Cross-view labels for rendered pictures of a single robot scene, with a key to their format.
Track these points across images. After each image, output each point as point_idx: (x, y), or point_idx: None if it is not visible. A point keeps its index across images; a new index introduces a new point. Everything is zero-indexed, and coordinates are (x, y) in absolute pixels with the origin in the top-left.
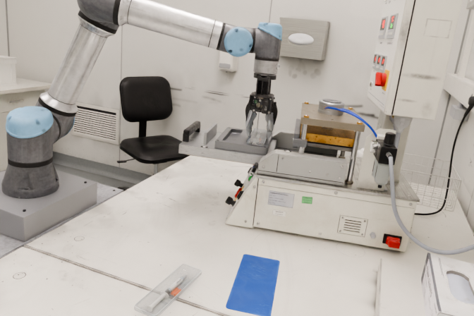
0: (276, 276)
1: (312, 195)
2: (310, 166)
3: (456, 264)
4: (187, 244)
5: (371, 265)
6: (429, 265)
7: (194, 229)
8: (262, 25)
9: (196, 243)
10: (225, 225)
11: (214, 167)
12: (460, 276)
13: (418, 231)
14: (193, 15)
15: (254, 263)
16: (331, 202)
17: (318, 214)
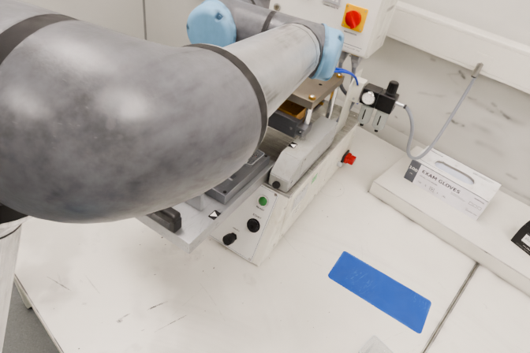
0: (370, 266)
1: (317, 171)
2: (319, 146)
3: (427, 155)
4: (296, 329)
5: (357, 189)
6: (431, 170)
7: (260, 307)
8: None
9: (296, 317)
10: (259, 267)
11: None
12: (442, 164)
13: None
14: (296, 39)
15: (346, 274)
16: (326, 164)
17: (317, 181)
